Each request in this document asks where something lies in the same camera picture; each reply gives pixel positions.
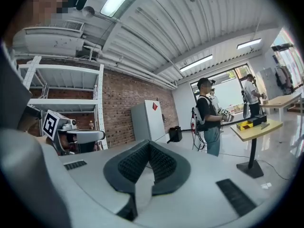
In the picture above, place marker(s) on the small bottle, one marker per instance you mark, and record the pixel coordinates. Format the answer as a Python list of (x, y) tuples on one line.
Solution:
[(91, 125)]

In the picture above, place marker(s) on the grey round ceiling fixture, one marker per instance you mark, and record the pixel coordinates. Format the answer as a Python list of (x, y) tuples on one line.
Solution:
[(88, 11)]

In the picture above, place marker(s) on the black bag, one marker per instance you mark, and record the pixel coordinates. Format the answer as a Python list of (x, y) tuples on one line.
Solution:
[(175, 134)]

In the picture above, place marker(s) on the person's grey shirt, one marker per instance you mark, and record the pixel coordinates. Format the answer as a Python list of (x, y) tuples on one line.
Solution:
[(12, 91)]

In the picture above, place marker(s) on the white metal shelf unit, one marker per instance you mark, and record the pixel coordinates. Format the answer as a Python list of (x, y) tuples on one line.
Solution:
[(64, 69)]

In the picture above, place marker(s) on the black and yellow box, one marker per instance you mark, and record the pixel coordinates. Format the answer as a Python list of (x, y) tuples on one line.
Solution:
[(247, 126)]

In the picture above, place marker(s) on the person's left forearm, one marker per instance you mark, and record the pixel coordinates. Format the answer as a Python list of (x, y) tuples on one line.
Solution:
[(27, 125)]

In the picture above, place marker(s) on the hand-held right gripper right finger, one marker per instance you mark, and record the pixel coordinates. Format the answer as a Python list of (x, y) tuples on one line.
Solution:
[(194, 193)]

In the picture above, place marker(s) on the large glass window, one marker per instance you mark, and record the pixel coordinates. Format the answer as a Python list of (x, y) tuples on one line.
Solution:
[(231, 89)]

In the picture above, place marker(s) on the pale metal cabinet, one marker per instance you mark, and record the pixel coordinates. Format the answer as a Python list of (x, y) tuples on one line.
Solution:
[(147, 122)]

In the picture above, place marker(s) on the long ceiling light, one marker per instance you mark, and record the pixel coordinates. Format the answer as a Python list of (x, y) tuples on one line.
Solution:
[(249, 44), (118, 1), (196, 63)]

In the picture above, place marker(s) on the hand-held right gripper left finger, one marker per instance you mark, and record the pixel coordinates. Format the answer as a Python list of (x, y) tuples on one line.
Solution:
[(95, 174)]

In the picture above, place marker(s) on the white ceiling air conditioner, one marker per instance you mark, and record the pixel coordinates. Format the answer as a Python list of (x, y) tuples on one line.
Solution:
[(52, 41)]

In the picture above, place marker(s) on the long wooden table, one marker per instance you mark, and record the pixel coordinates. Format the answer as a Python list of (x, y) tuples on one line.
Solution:
[(280, 101)]

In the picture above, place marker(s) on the coat rack with clothes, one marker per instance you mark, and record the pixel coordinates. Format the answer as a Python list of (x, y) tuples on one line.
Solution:
[(283, 79)]

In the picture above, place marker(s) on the wooden table with black pedestal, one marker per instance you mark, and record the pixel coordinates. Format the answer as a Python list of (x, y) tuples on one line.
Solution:
[(256, 133)]

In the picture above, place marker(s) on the white floor paper sheet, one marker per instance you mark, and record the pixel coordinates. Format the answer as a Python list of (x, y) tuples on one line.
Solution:
[(266, 186)]

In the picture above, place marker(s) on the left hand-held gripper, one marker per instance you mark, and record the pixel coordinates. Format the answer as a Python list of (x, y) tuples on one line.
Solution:
[(51, 125)]

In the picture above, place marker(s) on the person's head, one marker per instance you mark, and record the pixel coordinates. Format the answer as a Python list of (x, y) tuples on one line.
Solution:
[(35, 13)]

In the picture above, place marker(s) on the white locker cabinet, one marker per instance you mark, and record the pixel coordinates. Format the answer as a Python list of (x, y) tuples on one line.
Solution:
[(267, 84)]

